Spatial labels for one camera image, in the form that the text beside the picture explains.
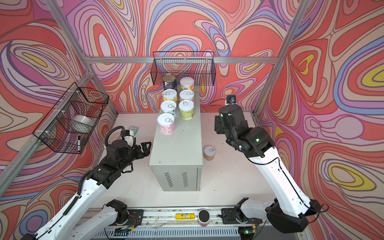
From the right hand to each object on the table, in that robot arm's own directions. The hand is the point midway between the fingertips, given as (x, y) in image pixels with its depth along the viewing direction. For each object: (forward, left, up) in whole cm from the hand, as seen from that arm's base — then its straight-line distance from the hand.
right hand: (226, 121), depth 64 cm
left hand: (0, +39, -15) cm, 42 cm away
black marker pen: (-2, +71, -12) cm, 72 cm away
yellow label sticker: (-30, +20, -36) cm, 50 cm away
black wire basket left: (+5, +74, -5) cm, 74 cm away
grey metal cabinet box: (-15, +21, -4) cm, 27 cm away
